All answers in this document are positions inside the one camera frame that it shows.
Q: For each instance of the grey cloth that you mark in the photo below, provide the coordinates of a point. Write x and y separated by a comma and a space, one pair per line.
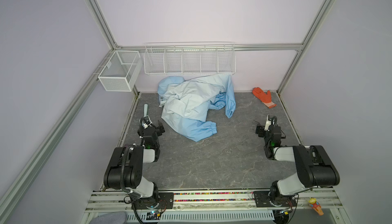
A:
110, 218

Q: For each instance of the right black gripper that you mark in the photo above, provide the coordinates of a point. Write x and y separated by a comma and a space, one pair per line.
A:
262, 130

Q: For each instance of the orange red glove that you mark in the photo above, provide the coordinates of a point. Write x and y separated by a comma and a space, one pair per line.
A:
264, 97

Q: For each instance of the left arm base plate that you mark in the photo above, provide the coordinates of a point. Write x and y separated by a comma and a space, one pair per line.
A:
161, 200

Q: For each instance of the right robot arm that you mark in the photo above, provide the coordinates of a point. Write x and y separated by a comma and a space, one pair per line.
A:
314, 168

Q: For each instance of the green circuit board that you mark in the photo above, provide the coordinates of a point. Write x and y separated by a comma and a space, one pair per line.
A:
153, 216

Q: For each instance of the white wire shelf basket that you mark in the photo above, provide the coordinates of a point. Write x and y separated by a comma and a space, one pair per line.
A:
188, 58

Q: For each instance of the light blue jacket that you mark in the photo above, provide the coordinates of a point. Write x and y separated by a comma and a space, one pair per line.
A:
186, 103

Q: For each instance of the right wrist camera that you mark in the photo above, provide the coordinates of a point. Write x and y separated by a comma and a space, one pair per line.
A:
268, 122

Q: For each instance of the mint green trowel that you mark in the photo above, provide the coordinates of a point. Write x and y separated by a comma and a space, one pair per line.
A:
146, 106

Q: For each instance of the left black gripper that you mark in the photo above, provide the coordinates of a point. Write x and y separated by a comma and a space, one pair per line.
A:
157, 128

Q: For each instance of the orange yellow toy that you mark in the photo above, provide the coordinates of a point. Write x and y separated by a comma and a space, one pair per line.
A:
314, 204

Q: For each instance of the white slotted vent strip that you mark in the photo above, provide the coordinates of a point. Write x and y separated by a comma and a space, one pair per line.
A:
211, 216

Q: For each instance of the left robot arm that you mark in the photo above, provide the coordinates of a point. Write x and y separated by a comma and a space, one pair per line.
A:
125, 169

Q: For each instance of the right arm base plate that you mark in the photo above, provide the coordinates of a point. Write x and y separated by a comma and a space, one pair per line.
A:
267, 199

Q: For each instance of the white mesh box basket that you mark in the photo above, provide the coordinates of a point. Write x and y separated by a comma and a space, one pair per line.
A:
121, 71

